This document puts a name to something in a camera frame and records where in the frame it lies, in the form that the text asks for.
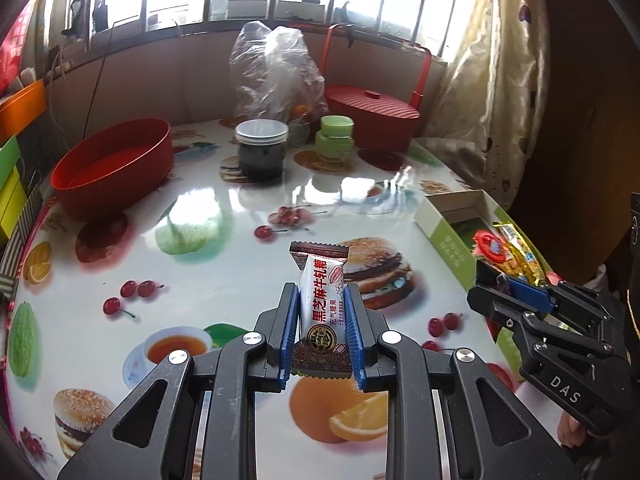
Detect red oval tray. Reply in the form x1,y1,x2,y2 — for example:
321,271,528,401
51,118,174,221

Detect green white gift box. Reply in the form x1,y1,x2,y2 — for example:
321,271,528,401
412,188,557,384

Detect orange jelly cup red lid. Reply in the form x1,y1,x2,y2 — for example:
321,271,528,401
472,230,513,264

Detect white sesame nougat packet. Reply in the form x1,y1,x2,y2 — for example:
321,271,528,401
290,242,352,379

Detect clear plastic bag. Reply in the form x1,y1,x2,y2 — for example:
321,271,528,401
229,21,328,122

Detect green lidded jar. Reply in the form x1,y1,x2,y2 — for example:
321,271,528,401
314,115,354,164

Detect long gold snack bar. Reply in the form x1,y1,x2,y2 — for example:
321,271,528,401
494,222,550,287

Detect orange box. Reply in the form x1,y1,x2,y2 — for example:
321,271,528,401
0,79,47,144

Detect red snack bag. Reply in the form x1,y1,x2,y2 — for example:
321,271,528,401
0,3,32,96

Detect floral cream curtain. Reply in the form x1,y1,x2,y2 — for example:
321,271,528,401
424,0,550,209

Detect dark jar white lid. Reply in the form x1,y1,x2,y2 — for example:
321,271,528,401
234,119,288,182

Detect red basket with handle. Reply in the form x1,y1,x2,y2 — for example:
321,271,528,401
324,47,433,152

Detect person right hand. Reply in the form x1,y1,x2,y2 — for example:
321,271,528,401
556,412,602,448

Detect green yellow stacked boxes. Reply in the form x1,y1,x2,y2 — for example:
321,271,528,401
0,136,26,245

